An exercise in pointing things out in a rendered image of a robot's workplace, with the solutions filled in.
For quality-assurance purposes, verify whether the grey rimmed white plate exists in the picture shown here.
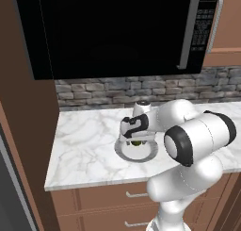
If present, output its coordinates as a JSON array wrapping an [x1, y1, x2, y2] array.
[[114, 136, 160, 164]]

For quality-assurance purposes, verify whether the brown wall cupboard door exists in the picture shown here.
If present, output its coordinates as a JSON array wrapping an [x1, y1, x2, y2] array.
[[202, 0, 241, 68]]

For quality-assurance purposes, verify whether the silver cupboard door handle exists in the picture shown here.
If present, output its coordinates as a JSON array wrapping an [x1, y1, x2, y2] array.
[[206, 0, 225, 55]]

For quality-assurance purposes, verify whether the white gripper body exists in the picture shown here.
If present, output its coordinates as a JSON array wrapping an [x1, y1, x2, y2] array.
[[118, 129, 157, 145]]

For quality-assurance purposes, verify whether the brown tall cabinet panel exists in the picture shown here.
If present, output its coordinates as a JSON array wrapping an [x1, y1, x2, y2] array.
[[0, 0, 61, 231]]

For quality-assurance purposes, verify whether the grey fridge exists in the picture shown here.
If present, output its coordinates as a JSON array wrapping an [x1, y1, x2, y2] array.
[[0, 123, 37, 231]]

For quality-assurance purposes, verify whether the silver microwave door handle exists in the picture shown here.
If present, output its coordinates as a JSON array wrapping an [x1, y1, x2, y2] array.
[[176, 0, 202, 71]]

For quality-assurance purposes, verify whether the silver drawer handle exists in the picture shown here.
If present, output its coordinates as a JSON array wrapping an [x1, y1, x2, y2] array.
[[123, 221, 143, 228], [125, 190, 150, 199]]

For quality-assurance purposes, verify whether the black microwave oven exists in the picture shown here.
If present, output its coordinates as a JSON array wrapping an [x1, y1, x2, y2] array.
[[13, 0, 221, 81]]

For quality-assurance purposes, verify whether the brown drawer front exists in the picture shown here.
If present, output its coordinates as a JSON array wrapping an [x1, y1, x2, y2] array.
[[75, 181, 159, 211], [80, 206, 162, 231]]

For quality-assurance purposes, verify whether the brown base cupboard door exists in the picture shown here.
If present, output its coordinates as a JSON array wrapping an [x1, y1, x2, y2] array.
[[205, 172, 241, 231]]

